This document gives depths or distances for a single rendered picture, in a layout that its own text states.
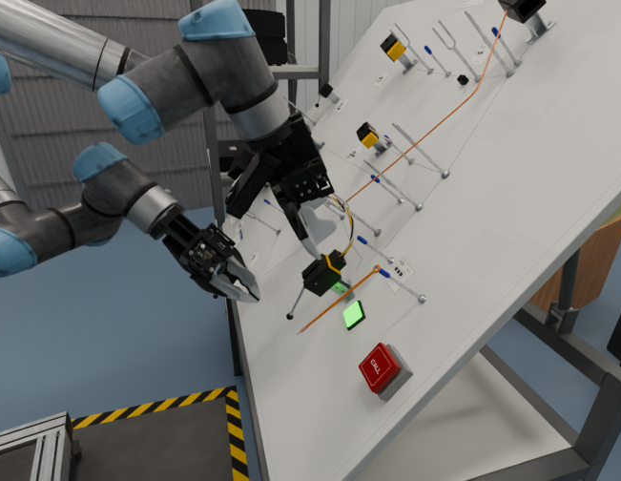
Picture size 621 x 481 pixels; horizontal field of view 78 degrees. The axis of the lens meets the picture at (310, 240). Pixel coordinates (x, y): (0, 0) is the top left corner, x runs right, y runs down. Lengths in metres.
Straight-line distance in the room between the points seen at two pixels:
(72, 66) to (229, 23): 0.23
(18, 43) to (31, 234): 0.25
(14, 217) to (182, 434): 1.43
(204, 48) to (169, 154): 3.69
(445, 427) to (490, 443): 0.09
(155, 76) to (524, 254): 0.48
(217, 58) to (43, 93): 3.65
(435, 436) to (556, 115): 0.63
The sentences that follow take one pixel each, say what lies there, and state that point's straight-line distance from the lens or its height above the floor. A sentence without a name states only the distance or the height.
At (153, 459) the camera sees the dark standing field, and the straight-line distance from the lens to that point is 1.92.
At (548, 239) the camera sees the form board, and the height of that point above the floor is 1.29.
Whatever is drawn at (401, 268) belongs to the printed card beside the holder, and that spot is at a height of 1.17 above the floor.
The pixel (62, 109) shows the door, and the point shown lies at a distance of 4.09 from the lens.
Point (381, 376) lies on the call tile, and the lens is 0.55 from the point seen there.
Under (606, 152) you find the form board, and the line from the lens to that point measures 0.60.
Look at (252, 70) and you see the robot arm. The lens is 0.49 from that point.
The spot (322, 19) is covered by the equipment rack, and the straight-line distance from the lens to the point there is 1.61.
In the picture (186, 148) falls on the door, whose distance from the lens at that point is 4.17.
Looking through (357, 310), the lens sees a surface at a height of 1.10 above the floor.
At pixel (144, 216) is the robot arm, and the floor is 1.27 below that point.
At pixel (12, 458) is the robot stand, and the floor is 0.21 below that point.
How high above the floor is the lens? 1.49
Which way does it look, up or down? 26 degrees down
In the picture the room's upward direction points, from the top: straight up
